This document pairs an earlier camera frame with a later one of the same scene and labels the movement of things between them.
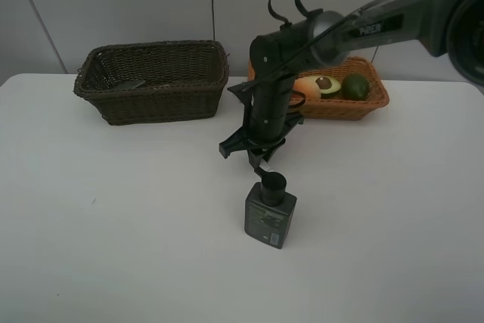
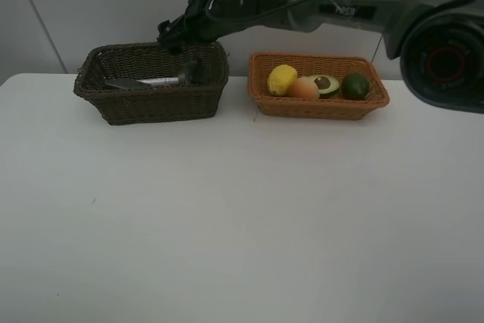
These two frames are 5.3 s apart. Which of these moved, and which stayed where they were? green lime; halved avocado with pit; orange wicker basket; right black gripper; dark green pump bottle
Moved: dark green pump bottle; right black gripper
Stayed: halved avocado with pit; green lime; orange wicker basket
